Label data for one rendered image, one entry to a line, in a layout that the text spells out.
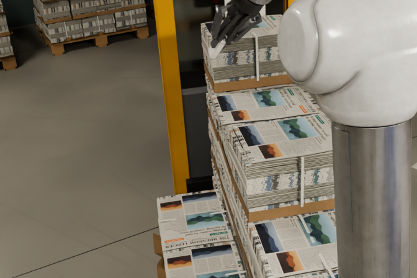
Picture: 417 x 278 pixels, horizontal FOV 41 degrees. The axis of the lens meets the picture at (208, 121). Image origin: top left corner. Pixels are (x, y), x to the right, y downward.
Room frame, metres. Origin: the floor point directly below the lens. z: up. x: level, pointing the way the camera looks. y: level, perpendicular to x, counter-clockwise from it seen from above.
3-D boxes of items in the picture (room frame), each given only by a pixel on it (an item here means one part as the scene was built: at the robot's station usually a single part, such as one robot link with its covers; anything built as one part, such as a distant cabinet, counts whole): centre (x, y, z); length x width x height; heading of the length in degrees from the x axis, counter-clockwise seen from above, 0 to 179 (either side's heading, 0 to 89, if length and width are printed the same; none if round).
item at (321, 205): (1.69, -0.28, 0.86); 0.38 x 0.29 x 0.04; 99
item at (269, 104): (1.98, -0.22, 1.06); 0.37 x 0.28 x 0.01; 96
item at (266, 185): (1.69, -0.27, 0.95); 0.38 x 0.29 x 0.23; 99
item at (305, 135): (1.70, -0.29, 1.06); 0.37 x 0.29 x 0.01; 99
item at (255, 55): (2.29, -0.20, 0.65); 0.39 x 0.30 x 1.29; 97
